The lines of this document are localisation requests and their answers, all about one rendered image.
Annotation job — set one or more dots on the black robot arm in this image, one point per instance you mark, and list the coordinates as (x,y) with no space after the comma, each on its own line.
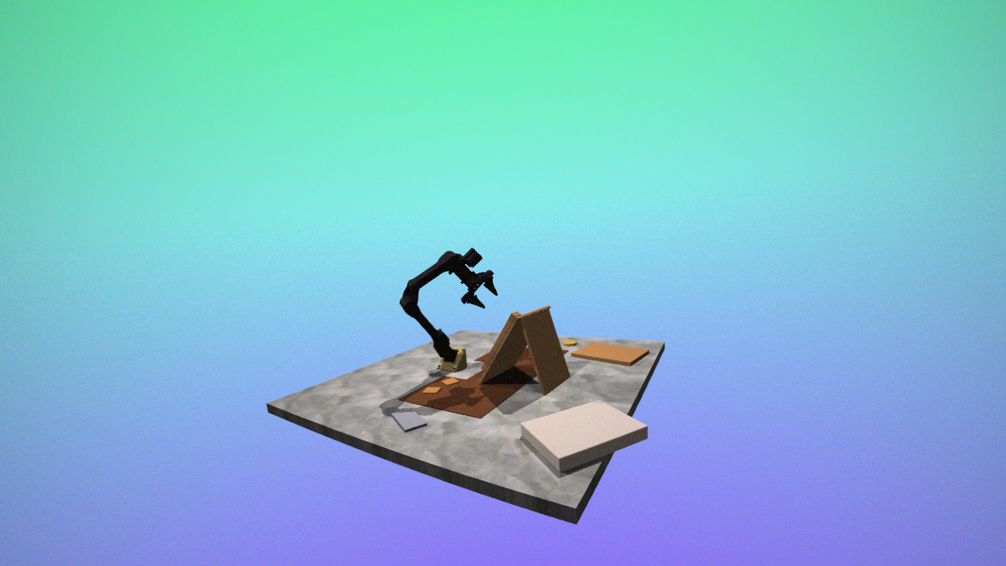
(448,261)

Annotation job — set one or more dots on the grey flat square tile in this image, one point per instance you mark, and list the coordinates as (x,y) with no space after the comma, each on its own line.
(408,419)

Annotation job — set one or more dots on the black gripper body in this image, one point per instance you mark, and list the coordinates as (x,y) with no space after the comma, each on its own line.
(471,281)

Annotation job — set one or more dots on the tan flat rectangular card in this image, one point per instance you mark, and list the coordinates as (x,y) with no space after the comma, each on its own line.
(609,353)

